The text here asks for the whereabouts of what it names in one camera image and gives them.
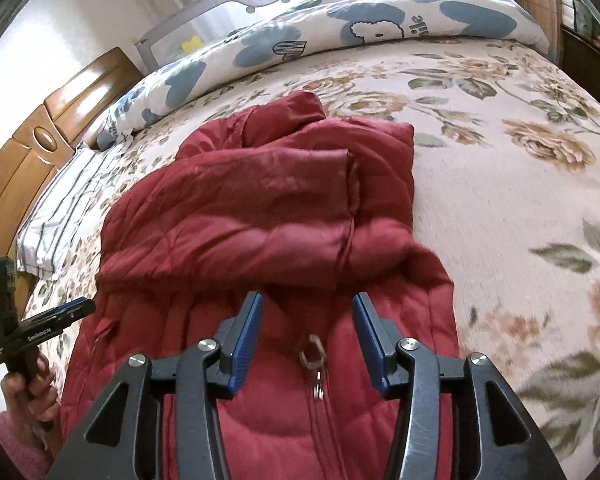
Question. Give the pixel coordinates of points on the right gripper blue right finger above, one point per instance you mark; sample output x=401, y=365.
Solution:
x=493, y=435

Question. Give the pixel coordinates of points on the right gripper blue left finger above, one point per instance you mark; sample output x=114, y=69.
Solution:
x=120, y=437

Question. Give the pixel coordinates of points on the red puffer jacket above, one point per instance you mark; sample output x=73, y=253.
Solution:
x=307, y=210

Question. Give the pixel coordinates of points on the pink sleeve forearm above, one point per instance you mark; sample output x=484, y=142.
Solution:
x=23, y=447

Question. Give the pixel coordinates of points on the person's left hand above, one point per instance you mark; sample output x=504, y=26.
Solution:
x=32, y=401

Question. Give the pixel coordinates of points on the striped bed sheet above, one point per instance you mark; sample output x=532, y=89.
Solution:
x=44, y=239

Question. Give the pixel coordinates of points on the wooden headboard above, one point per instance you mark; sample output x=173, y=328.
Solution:
x=46, y=140

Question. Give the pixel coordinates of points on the floral beige bed blanket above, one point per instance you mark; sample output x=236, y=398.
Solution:
x=507, y=176

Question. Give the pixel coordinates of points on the cluttered dark shelf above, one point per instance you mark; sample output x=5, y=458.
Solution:
x=580, y=54

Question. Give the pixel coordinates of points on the blue white patterned duvet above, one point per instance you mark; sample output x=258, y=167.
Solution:
x=313, y=26

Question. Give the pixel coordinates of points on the grey bed guard rail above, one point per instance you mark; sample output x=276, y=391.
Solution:
x=205, y=21

